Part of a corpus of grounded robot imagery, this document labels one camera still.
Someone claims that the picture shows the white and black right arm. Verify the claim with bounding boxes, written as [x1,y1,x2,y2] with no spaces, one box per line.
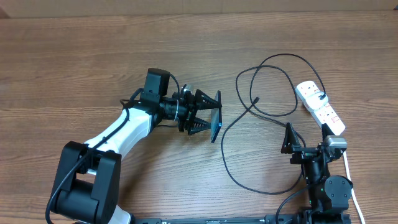
[275,123,353,223]

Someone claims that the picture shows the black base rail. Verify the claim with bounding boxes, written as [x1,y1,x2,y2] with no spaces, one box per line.
[131,214,351,224]

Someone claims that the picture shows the Samsung Galaxy smartphone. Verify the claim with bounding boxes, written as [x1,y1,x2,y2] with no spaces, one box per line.
[211,90,222,143]

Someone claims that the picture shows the white charger adapter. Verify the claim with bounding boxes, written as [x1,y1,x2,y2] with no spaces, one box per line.
[304,91,328,111]

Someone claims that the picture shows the white power strip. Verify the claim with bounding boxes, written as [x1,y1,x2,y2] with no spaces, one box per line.
[295,81,345,135]

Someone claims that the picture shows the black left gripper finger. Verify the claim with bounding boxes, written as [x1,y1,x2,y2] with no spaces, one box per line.
[194,89,222,110]
[187,118,211,135]

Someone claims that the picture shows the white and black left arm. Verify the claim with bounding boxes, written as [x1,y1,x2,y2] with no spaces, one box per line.
[45,68,222,223]

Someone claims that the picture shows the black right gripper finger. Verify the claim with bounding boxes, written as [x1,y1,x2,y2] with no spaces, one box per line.
[280,123,301,154]
[321,123,335,140]

